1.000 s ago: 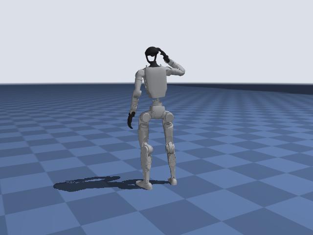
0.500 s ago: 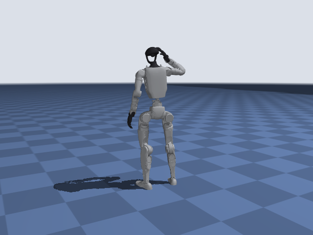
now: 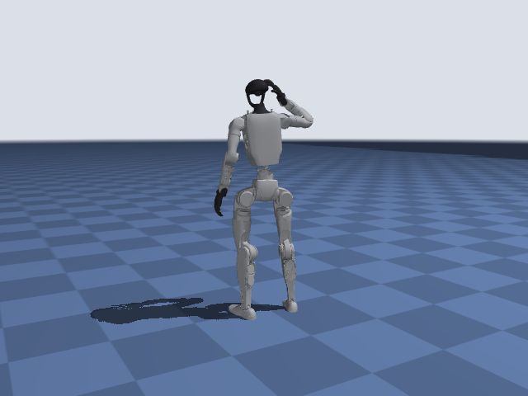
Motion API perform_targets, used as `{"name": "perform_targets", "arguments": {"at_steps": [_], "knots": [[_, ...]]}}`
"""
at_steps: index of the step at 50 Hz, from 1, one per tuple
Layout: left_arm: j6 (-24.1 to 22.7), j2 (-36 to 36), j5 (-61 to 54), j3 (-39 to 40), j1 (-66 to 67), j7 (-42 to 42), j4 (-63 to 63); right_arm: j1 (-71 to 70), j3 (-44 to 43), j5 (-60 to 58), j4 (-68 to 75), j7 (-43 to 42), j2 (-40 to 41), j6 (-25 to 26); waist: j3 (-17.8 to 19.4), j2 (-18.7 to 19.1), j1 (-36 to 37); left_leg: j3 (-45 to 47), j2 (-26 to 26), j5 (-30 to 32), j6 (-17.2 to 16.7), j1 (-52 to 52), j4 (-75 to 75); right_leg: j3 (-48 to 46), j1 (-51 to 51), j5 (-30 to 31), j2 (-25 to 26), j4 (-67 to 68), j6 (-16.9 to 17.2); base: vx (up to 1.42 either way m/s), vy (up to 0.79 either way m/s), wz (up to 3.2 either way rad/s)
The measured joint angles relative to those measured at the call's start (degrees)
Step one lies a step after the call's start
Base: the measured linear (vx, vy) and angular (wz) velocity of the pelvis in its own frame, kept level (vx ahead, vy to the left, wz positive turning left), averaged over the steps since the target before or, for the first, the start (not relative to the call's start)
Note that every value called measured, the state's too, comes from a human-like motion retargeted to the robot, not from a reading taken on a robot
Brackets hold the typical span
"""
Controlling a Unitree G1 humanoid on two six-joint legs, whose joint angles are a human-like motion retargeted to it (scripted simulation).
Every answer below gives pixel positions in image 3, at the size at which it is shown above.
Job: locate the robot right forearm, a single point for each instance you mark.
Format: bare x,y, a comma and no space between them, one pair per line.
296,110

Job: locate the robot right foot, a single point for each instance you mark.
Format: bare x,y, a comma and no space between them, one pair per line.
290,306

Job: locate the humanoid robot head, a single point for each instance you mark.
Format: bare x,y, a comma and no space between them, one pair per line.
257,87

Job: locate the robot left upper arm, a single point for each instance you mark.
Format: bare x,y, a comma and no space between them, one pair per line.
235,127

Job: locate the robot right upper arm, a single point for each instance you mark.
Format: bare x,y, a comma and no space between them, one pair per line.
293,121

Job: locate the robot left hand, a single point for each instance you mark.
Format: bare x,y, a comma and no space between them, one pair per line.
218,200

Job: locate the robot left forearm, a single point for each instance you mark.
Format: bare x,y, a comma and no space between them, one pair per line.
226,175

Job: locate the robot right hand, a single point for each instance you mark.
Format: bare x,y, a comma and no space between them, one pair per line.
280,96

